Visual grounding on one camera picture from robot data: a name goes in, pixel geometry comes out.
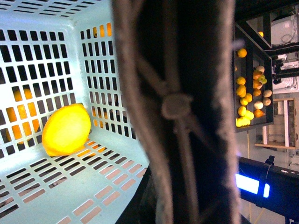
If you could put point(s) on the brown plastic basket handle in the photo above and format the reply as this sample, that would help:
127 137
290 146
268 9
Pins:
174 61

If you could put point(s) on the wooden crate frame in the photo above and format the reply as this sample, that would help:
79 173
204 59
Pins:
283 133

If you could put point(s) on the yellow lemon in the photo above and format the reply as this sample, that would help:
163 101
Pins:
66 131

